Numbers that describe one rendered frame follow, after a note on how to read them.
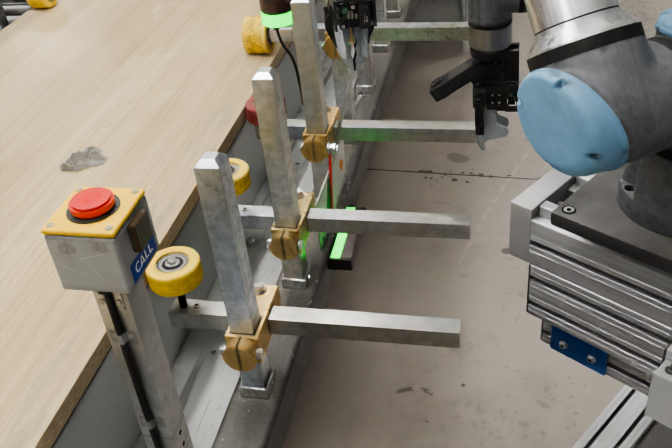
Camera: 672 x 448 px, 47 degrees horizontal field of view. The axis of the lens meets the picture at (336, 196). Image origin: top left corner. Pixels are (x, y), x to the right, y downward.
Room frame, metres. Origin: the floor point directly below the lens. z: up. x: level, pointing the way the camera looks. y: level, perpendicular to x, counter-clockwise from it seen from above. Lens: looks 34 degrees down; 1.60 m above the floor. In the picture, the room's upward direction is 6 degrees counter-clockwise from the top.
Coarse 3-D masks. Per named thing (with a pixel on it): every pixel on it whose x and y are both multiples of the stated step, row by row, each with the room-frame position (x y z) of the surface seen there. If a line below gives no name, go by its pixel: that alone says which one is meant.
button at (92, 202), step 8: (80, 192) 0.60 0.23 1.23; (88, 192) 0.60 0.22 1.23; (96, 192) 0.60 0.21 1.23; (104, 192) 0.59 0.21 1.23; (112, 192) 0.60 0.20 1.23; (72, 200) 0.59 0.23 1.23; (80, 200) 0.58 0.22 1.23; (88, 200) 0.58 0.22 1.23; (96, 200) 0.58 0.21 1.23; (104, 200) 0.58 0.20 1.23; (112, 200) 0.58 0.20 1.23; (72, 208) 0.58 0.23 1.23; (80, 208) 0.57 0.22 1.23; (88, 208) 0.57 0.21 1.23; (96, 208) 0.57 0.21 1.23; (104, 208) 0.57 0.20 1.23; (80, 216) 0.57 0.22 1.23; (88, 216) 0.57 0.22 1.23; (96, 216) 0.57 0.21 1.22
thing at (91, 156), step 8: (72, 152) 1.24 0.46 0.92; (80, 152) 1.24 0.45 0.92; (88, 152) 1.26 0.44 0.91; (96, 152) 1.24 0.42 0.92; (72, 160) 1.23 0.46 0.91; (80, 160) 1.23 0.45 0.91; (88, 160) 1.22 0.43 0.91; (96, 160) 1.23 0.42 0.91; (104, 160) 1.23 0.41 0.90; (64, 168) 1.21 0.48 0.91; (72, 168) 1.21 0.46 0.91; (80, 168) 1.21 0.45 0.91
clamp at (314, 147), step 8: (328, 112) 1.38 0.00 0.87; (336, 112) 1.38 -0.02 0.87; (328, 120) 1.35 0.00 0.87; (328, 128) 1.32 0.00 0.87; (304, 136) 1.30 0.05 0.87; (312, 136) 1.29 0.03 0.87; (320, 136) 1.29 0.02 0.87; (328, 136) 1.30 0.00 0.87; (304, 144) 1.28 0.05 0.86; (312, 144) 1.28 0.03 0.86; (320, 144) 1.27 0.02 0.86; (304, 152) 1.28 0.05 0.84; (312, 152) 1.28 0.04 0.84; (320, 152) 1.27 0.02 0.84; (312, 160) 1.28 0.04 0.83; (320, 160) 1.28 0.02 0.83
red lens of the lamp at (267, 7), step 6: (282, 0) 1.31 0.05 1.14; (288, 0) 1.31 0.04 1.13; (264, 6) 1.31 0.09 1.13; (270, 6) 1.31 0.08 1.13; (276, 6) 1.30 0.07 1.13; (282, 6) 1.31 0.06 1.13; (288, 6) 1.31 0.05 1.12; (264, 12) 1.31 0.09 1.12; (270, 12) 1.31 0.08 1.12; (276, 12) 1.30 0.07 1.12; (282, 12) 1.31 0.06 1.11
